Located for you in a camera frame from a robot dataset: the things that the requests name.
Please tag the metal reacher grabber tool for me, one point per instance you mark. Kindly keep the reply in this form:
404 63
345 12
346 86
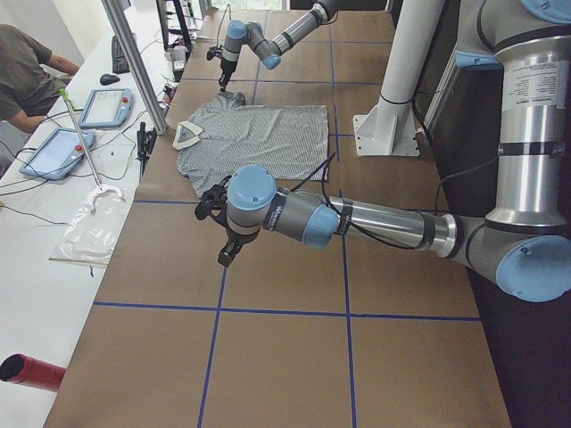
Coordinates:
101 188

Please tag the aluminium frame post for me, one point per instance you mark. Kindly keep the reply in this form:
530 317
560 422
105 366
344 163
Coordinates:
122 31

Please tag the seated person in grey shirt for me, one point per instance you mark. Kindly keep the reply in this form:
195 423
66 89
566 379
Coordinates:
28 91

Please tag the black handheld tool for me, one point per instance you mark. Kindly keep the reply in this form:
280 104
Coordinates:
145 143

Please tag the near blue teach pendant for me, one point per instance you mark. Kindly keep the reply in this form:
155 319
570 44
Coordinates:
56 157

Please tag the blue teach pendant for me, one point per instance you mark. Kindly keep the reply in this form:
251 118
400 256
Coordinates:
107 108
56 157

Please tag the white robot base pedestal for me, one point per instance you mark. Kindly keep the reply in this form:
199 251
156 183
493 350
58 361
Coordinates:
389 128

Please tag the black computer mouse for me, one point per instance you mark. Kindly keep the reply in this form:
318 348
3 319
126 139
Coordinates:
108 79

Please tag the clear plastic bag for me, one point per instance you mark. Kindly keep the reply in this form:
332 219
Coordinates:
93 231

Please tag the far blue teach pendant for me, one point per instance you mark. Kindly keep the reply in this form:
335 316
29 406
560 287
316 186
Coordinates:
107 108

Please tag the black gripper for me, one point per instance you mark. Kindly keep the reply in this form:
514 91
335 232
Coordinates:
226 69
236 237

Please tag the black keyboard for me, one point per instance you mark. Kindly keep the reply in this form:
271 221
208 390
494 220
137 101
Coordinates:
119 60

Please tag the blue white striped polo shirt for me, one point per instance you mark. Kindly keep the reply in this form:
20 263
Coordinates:
288 141

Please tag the red cylinder tube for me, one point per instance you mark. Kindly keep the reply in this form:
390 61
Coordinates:
32 372

